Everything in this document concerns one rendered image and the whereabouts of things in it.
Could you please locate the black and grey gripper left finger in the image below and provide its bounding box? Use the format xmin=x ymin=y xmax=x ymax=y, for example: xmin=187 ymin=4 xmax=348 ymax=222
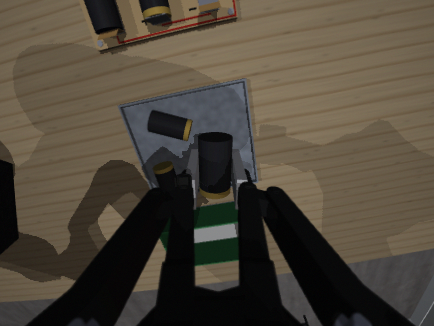
xmin=26 ymin=149 xmax=199 ymax=326

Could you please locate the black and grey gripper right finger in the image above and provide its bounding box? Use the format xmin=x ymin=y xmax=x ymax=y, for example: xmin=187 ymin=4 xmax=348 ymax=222
xmin=231 ymin=149 xmax=415 ymax=326

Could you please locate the green open box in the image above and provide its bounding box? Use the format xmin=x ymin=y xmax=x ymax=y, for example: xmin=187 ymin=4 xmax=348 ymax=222
xmin=160 ymin=201 xmax=239 ymax=266

